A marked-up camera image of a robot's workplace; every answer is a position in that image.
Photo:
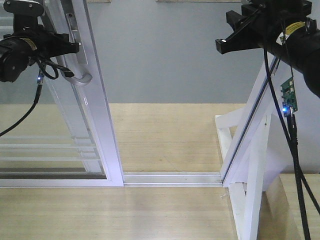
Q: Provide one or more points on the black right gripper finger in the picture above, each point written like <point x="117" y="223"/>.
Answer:
<point x="237" y="21"/>
<point x="244" y="37"/>

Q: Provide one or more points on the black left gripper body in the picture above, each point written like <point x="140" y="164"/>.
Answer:
<point x="47" y="43"/>

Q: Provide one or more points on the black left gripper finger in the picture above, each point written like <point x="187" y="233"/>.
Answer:
<point x="72" y="48"/>

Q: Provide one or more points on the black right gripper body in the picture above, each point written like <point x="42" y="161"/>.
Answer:
<point x="284" y="23"/>

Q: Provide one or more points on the grey metal door handle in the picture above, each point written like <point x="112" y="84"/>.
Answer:
<point x="77" y="63"/>

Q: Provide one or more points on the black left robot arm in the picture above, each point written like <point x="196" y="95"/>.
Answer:
<point x="16" y="55"/>

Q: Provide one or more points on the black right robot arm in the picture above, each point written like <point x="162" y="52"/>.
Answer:
<point x="305" y="61"/>

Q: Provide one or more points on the aluminium floor door track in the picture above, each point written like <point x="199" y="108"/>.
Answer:
<point x="173" y="179"/>

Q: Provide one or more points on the green circuit board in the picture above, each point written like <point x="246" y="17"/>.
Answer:
<point x="288" y="95"/>

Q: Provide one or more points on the light wooden floor platform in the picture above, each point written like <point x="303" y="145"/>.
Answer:
<point x="152" y="137"/>

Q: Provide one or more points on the white angled support brace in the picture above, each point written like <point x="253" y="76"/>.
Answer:
<point x="246" y="186"/>

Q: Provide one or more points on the light wooden box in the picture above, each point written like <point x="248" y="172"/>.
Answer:
<point x="284" y="209"/>

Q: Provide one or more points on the white door frame post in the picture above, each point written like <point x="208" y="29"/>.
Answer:
<point x="237" y="128"/>

